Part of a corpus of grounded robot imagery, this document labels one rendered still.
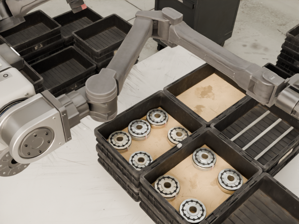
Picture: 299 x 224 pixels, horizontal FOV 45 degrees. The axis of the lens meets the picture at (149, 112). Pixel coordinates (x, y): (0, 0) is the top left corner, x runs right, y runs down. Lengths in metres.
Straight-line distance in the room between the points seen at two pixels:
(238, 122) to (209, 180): 0.37
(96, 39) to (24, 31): 0.55
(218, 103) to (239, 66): 0.83
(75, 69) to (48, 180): 1.19
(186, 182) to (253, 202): 0.28
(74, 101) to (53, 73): 1.80
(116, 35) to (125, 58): 1.80
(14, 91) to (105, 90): 0.21
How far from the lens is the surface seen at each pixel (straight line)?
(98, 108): 0.92
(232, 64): 1.04
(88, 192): 1.65
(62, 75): 2.66
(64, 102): 0.89
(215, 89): 1.92
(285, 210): 1.57
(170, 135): 1.63
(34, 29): 2.96
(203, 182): 1.54
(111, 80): 0.92
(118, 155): 1.47
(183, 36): 1.13
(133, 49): 1.06
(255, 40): 3.83
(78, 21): 3.20
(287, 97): 0.99
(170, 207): 1.35
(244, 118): 1.82
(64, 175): 1.71
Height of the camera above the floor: 2.12
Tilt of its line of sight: 47 degrees down
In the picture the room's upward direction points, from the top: 3 degrees clockwise
